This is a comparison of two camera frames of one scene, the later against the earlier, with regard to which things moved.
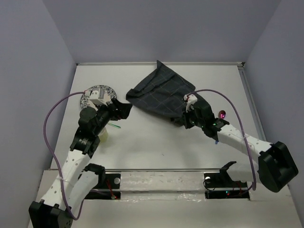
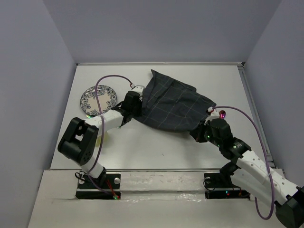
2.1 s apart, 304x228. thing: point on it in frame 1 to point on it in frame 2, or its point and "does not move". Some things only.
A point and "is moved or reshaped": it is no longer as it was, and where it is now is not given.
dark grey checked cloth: x=162 y=92 is moved or reshaped
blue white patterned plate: x=109 y=94 does not move
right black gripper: x=187 y=124 to x=196 y=133
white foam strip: x=162 y=182 does not move
